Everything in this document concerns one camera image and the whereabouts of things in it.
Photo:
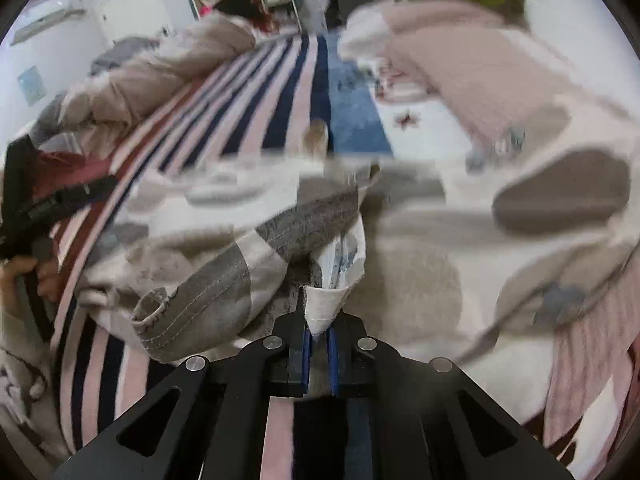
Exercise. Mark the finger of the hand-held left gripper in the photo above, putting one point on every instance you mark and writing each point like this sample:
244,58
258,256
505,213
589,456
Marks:
75,197
17,185

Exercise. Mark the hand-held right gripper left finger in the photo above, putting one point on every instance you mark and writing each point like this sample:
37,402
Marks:
298,355

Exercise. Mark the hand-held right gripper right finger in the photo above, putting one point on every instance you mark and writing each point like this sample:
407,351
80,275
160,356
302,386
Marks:
332,360

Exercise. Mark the cream bear-print blanket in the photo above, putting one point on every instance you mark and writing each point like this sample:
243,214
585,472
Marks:
425,240

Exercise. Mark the person's left forearm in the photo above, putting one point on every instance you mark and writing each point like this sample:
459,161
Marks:
20,360

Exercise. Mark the person's left hand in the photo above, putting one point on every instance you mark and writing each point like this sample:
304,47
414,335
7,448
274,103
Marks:
47,277

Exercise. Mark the dark red cloth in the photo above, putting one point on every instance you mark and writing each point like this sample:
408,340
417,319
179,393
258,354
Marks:
65,165

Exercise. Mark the grey pillow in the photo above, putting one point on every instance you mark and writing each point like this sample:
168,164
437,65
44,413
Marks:
122,52

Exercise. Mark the beige striped duvet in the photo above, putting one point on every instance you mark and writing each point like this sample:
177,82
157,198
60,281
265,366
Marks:
170,70

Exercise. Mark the white air conditioner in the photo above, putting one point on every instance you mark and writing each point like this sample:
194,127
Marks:
47,17

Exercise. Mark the white door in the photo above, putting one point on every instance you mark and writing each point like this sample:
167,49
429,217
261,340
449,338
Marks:
127,10

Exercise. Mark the striped printed blanket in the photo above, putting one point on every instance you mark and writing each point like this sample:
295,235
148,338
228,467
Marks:
280,90

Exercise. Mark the pink striped cloth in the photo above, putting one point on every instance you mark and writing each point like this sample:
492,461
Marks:
585,360

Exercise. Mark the pink and white pillow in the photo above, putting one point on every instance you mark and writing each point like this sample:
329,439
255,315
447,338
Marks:
365,35

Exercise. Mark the pink textured pillow towel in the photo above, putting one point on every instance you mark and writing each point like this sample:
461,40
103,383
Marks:
470,60

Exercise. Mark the blue wall sticker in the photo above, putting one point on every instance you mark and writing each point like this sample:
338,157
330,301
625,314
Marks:
32,85

